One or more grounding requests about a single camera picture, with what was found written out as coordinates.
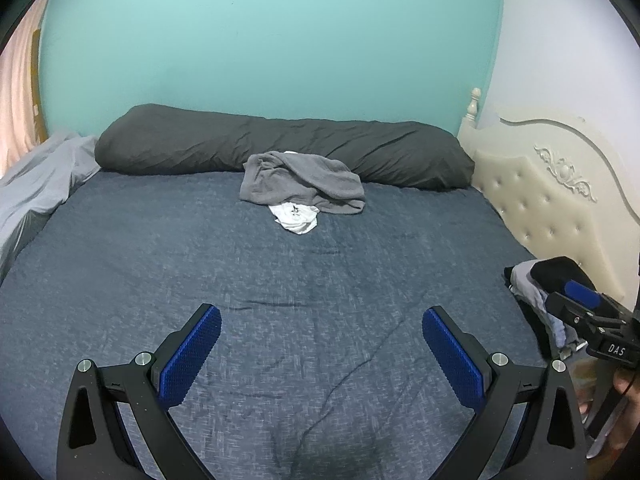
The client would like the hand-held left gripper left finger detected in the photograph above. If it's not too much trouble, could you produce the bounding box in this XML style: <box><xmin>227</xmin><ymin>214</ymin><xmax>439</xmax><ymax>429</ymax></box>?
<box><xmin>56</xmin><ymin>302</ymin><xmax>223</xmax><ymax>480</ymax></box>

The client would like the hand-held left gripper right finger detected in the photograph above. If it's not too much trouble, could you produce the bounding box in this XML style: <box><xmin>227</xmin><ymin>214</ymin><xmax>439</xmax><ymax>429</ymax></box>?
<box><xmin>421</xmin><ymin>305</ymin><xmax>586</xmax><ymax>480</ymax></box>

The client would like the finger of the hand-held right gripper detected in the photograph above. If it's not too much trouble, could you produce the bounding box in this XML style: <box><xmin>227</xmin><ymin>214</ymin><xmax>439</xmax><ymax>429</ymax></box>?
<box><xmin>564</xmin><ymin>280</ymin><xmax>627</xmax><ymax>313</ymax></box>
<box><xmin>545</xmin><ymin>290</ymin><xmax>603</xmax><ymax>333</ymax></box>

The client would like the pile of folded clothes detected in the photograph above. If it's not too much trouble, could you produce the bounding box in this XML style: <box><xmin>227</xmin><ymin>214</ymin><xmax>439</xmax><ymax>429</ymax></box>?
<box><xmin>502</xmin><ymin>259</ymin><xmax>596</xmax><ymax>361</ymax></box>

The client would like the person's right hand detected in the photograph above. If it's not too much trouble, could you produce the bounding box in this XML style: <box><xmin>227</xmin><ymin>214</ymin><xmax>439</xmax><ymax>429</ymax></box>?
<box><xmin>605</xmin><ymin>364</ymin><xmax>640</xmax><ymax>462</ymax></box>

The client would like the cream tufted headboard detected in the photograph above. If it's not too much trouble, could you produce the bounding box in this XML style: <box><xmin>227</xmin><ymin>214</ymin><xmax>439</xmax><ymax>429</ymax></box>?
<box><xmin>457</xmin><ymin>87</ymin><xmax>640</xmax><ymax>306</ymax></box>

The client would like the bed with blue sheet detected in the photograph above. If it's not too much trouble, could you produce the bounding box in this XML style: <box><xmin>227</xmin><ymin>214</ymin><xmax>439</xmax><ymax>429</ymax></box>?
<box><xmin>0</xmin><ymin>167</ymin><xmax>576</xmax><ymax>480</ymax></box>

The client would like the white garment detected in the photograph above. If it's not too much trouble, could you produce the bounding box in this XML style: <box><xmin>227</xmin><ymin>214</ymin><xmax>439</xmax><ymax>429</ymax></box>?
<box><xmin>268</xmin><ymin>202</ymin><xmax>321</xmax><ymax>236</ymax></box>

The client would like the grey sweatshirt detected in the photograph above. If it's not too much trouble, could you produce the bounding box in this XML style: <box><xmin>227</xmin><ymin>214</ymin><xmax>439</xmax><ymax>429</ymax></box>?
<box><xmin>239</xmin><ymin>151</ymin><xmax>367</xmax><ymax>216</ymax></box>

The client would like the dark grey long pillow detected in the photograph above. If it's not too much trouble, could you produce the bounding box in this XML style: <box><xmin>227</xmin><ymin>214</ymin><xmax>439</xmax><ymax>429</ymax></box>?
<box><xmin>94</xmin><ymin>104</ymin><xmax>476</xmax><ymax>192</ymax></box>

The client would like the light grey blanket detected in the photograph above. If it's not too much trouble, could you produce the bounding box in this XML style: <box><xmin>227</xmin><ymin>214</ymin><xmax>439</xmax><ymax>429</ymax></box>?
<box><xmin>0</xmin><ymin>132</ymin><xmax>103</xmax><ymax>281</ymax></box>

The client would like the pink curtain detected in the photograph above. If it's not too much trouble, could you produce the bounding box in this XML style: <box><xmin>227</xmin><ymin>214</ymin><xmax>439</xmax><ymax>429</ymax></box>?
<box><xmin>0</xmin><ymin>0</ymin><xmax>56</xmax><ymax>176</ymax></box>

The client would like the wooden board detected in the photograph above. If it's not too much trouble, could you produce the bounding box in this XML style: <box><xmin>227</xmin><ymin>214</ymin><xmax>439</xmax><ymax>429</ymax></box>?
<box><xmin>31</xmin><ymin>27</ymin><xmax>49</xmax><ymax>143</ymax></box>

